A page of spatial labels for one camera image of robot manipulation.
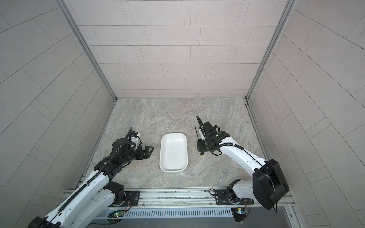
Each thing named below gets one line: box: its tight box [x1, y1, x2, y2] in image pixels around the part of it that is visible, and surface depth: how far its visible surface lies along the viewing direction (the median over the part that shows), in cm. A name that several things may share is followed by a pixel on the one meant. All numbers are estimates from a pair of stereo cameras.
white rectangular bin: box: [159, 132, 189, 173], surface depth 88 cm
